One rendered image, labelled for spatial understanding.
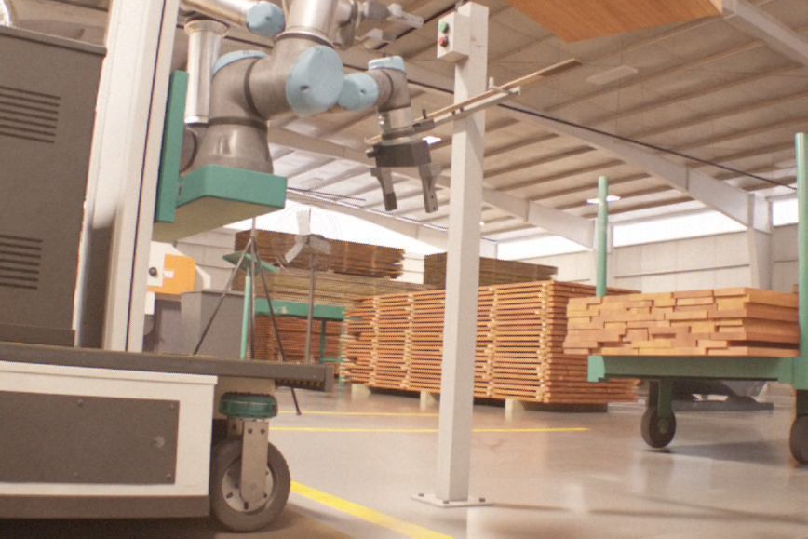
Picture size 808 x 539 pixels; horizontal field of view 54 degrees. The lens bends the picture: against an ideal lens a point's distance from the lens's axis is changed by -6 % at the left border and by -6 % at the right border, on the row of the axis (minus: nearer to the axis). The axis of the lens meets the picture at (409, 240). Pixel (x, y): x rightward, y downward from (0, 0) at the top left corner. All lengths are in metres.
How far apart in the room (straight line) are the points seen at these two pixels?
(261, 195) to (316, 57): 0.26
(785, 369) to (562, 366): 3.93
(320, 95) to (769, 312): 2.15
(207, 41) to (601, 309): 2.10
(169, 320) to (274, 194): 9.25
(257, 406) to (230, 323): 7.08
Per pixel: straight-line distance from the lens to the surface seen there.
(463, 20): 2.27
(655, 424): 4.06
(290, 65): 1.49
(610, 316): 3.58
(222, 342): 8.62
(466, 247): 2.14
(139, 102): 1.65
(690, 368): 3.58
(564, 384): 7.04
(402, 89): 1.78
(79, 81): 1.51
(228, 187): 1.50
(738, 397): 9.08
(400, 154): 1.79
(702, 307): 3.26
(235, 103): 1.57
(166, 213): 1.62
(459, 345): 2.11
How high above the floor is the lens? 0.34
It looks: 8 degrees up
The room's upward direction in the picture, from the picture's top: 3 degrees clockwise
